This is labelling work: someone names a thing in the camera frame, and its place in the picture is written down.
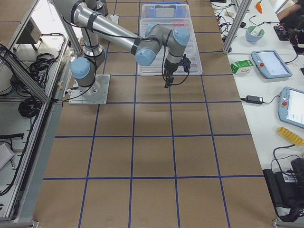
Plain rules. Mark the aluminium frame post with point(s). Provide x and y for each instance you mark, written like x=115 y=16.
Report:
x=235 y=25

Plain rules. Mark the clear plastic storage box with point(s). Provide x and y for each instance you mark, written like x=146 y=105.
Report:
x=145 y=11

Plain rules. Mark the clear plastic box lid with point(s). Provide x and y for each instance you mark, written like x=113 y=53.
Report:
x=191 y=51

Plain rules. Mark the green white carton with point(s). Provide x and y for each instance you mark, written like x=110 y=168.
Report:
x=241 y=67

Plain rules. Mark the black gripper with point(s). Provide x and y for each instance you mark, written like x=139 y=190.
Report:
x=170 y=66

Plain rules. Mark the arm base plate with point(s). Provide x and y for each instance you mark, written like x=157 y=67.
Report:
x=114 y=18
x=94 y=95

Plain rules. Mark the black power adapter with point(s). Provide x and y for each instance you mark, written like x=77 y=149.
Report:
x=253 y=99

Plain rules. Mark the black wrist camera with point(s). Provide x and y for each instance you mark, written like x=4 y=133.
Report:
x=185 y=62

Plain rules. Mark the blue plastic tray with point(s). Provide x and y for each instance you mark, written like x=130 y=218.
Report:
x=172 y=9

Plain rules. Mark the yellow toy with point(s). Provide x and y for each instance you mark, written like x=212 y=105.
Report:
x=290 y=136

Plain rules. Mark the orange carrot toy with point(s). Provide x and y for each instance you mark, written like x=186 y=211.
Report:
x=259 y=7

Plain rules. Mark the teach pendant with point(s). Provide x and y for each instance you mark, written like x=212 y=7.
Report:
x=270 y=64
x=291 y=106

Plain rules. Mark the light blue bowl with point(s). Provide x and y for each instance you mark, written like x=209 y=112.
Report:
x=254 y=33

